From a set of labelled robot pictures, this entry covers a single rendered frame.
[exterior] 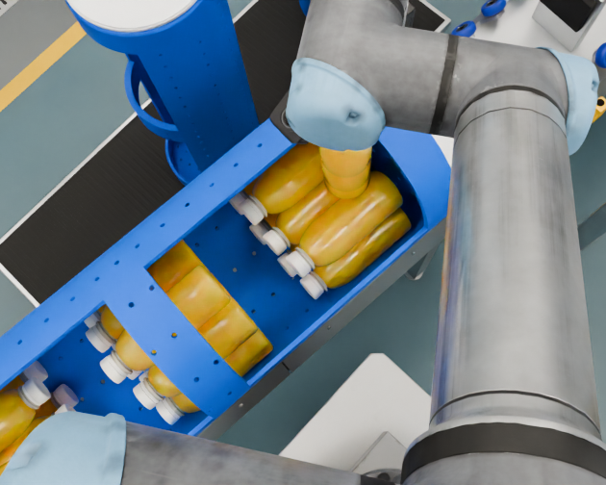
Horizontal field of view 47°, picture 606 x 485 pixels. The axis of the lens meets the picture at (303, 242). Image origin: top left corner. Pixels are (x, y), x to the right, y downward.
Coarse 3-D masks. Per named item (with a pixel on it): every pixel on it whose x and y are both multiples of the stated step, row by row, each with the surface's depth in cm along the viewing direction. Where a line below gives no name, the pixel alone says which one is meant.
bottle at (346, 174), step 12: (324, 156) 89; (336, 156) 87; (348, 156) 86; (360, 156) 87; (324, 168) 93; (336, 168) 89; (348, 168) 89; (360, 168) 90; (324, 180) 99; (336, 180) 94; (348, 180) 93; (360, 180) 94; (336, 192) 99; (348, 192) 98; (360, 192) 100
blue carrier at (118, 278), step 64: (256, 128) 102; (192, 192) 95; (448, 192) 98; (128, 256) 91; (256, 256) 116; (384, 256) 108; (64, 320) 89; (128, 320) 87; (256, 320) 113; (320, 320) 99; (0, 384) 86; (128, 384) 112; (192, 384) 89
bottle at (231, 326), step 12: (228, 312) 97; (240, 312) 97; (204, 324) 97; (216, 324) 97; (228, 324) 97; (240, 324) 97; (252, 324) 98; (204, 336) 97; (216, 336) 97; (228, 336) 97; (240, 336) 98; (216, 348) 97; (228, 348) 98; (156, 372) 96; (144, 384) 97; (156, 384) 96; (168, 384) 96; (156, 396) 97; (168, 396) 97
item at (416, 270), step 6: (432, 252) 184; (426, 258) 185; (420, 264) 190; (426, 264) 197; (408, 270) 207; (414, 270) 201; (420, 270) 201; (408, 276) 211; (414, 276) 206; (420, 276) 211
